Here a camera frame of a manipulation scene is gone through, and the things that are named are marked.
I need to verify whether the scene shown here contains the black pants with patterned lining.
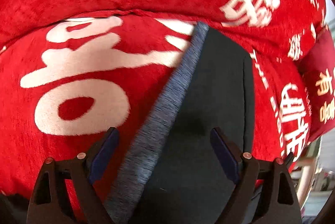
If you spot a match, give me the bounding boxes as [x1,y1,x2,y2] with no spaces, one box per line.
[105,23,254,223]

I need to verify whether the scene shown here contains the dark red pillow gold characters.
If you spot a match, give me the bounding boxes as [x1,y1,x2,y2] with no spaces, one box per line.
[298,28,334,142]

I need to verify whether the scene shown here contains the red bed cover white characters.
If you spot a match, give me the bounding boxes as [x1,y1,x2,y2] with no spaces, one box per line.
[1,11,311,205]

